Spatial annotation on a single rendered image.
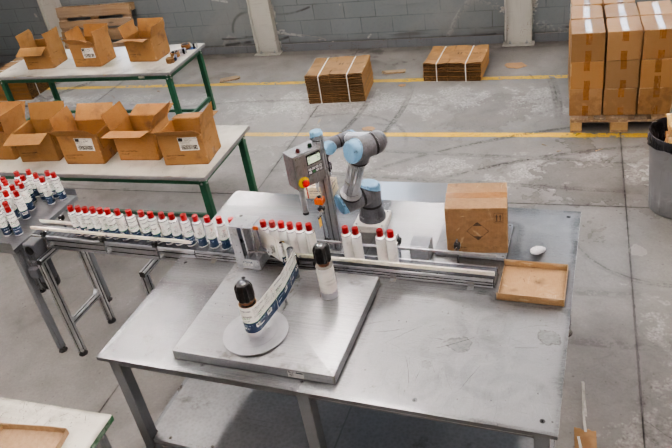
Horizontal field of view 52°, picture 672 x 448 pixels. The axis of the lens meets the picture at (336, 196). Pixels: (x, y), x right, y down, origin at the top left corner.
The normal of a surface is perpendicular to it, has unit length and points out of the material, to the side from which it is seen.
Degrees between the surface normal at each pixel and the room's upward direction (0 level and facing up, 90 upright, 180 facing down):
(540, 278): 0
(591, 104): 90
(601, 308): 0
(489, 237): 90
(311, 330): 0
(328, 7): 90
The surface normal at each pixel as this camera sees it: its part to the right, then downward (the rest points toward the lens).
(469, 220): -0.21, 0.54
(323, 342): -0.15, -0.84
